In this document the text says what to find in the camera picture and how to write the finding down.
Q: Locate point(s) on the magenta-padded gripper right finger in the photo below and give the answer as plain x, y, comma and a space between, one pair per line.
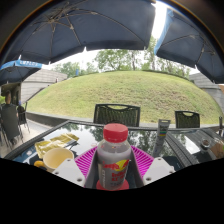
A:
160, 170

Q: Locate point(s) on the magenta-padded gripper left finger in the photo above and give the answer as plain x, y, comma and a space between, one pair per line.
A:
68, 171

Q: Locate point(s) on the red-capped drink bottle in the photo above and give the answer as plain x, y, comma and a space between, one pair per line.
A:
113, 156

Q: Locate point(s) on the yellow foil packet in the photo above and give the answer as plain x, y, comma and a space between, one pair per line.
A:
50, 144

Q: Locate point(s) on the tall striped tube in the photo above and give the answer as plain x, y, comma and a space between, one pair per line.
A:
161, 136

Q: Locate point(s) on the small dark ashtray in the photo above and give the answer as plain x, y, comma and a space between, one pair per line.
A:
205, 143

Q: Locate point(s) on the green plastic chair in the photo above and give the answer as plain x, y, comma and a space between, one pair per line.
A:
187, 120
116, 115

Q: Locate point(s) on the dark wicker chairs group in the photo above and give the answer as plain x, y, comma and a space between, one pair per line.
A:
11, 125

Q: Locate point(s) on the person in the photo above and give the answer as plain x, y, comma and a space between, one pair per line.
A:
8, 99

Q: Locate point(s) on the blue umbrella with white trim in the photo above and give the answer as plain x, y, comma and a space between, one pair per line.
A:
16, 70

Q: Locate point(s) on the large navy patio umbrella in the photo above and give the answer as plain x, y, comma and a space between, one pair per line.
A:
83, 30
193, 50

